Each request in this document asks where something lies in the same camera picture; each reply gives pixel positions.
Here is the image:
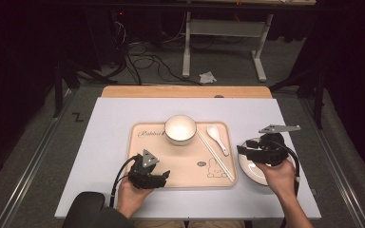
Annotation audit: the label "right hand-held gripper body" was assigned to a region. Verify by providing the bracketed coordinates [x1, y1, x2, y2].
[245, 123, 301, 168]

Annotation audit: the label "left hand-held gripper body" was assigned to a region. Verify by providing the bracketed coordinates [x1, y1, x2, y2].
[127, 148, 168, 191]

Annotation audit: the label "beige tray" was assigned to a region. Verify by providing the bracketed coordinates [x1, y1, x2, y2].
[125, 121, 240, 190]

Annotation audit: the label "white plate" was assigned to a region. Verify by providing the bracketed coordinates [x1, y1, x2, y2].
[237, 137, 297, 187]

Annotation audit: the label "white chopstick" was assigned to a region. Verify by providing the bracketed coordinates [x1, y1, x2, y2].
[196, 127, 234, 182]
[197, 127, 237, 183]

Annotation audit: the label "white spoon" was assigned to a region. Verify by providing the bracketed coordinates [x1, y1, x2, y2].
[205, 123, 230, 158]

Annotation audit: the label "white bowl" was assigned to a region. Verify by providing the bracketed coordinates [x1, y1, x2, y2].
[163, 114, 199, 147]

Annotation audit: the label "person's left hand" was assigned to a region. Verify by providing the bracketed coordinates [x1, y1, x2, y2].
[116, 177, 155, 219]

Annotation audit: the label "person's right hand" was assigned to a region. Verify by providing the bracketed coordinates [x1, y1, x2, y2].
[254, 158, 298, 200]

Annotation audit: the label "white board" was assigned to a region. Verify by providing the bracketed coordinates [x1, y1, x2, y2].
[53, 96, 323, 220]

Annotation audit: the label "black metal stand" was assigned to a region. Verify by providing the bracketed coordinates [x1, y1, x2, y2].
[268, 66, 328, 131]
[52, 59, 119, 119]

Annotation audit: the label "crumpled white paper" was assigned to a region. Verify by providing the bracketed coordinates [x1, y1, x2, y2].
[198, 70, 219, 86]

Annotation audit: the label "left hand-held gripper cable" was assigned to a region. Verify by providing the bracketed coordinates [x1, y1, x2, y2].
[108, 153, 141, 209]

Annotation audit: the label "hand-held gripper cable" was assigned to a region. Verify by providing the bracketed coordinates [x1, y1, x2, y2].
[108, 153, 141, 209]
[275, 140, 301, 198]

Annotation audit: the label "right hand-held gripper cable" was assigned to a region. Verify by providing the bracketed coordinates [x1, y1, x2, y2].
[275, 140, 301, 198]

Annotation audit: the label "metal floor rail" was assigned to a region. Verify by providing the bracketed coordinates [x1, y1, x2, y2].
[298, 98, 365, 228]
[0, 89, 78, 228]

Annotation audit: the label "black floor cables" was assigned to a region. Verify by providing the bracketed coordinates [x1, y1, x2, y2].
[109, 18, 203, 87]

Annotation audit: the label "white desk frame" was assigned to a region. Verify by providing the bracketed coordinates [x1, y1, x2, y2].
[182, 10, 276, 84]

